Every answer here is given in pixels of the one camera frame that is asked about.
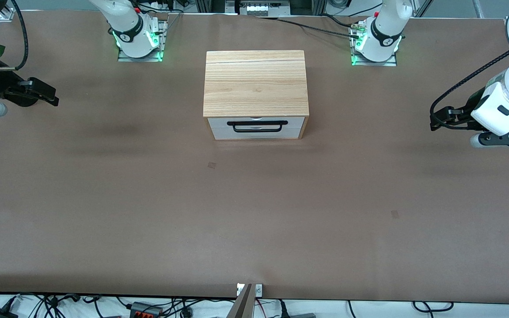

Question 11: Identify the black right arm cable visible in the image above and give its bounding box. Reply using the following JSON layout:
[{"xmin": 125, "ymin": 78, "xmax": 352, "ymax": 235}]
[{"xmin": 0, "ymin": 0, "xmax": 30, "ymax": 72}]

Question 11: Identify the black metal drawer handle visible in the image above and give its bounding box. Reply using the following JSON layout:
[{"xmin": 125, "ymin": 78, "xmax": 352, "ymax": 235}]
[{"xmin": 227, "ymin": 120, "xmax": 289, "ymax": 133}]

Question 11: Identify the black box with red connectors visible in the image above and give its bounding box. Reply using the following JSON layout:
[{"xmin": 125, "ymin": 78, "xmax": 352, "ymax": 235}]
[{"xmin": 129, "ymin": 302, "xmax": 163, "ymax": 318}]

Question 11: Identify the wooden drawer cabinet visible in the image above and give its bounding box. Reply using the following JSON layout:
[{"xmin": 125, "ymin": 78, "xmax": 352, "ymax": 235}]
[{"xmin": 203, "ymin": 50, "xmax": 310, "ymax": 141}]

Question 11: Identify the white-fronted wooden drawer with handle mount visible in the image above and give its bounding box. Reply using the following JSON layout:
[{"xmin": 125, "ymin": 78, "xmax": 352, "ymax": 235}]
[{"xmin": 207, "ymin": 117, "xmax": 306, "ymax": 129}]

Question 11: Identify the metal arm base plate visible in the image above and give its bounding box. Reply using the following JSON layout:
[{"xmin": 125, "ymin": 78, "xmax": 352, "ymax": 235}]
[
  {"xmin": 118, "ymin": 20, "xmax": 165, "ymax": 62},
  {"xmin": 350, "ymin": 20, "xmax": 398, "ymax": 67}
]

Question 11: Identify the white-fronted plain drawer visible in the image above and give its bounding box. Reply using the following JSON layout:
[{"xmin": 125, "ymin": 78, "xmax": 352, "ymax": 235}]
[{"xmin": 209, "ymin": 127, "xmax": 304, "ymax": 140}]

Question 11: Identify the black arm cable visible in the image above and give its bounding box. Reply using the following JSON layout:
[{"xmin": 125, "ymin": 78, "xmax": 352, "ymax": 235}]
[
  {"xmin": 429, "ymin": 44, "xmax": 509, "ymax": 132},
  {"xmin": 0, "ymin": 0, "xmax": 30, "ymax": 72}
]

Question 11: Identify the black cable on table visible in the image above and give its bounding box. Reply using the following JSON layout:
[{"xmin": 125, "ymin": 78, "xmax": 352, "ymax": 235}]
[{"xmin": 257, "ymin": 15, "xmax": 363, "ymax": 40}]

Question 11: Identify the grey camera mount bar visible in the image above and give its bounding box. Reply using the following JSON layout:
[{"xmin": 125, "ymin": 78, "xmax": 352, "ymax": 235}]
[{"xmin": 226, "ymin": 283, "xmax": 255, "ymax": 318}]

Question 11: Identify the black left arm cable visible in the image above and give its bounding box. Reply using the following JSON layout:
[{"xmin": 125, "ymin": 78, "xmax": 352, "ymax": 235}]
[{"xmin": 429, "ymin": 44, "xmax": 509, "ymax": 132}]

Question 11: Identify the black looped floor cable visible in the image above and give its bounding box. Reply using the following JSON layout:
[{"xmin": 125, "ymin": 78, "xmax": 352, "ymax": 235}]
[{"xmin": 413, "ymin": 301, "xmax": 454, "ymax": 312}]

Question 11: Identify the white power strip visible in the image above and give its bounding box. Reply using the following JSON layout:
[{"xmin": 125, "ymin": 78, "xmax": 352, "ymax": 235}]
[{"xmin": 237, "ymin": 0, "xmax": 290, "ymax": 16}]

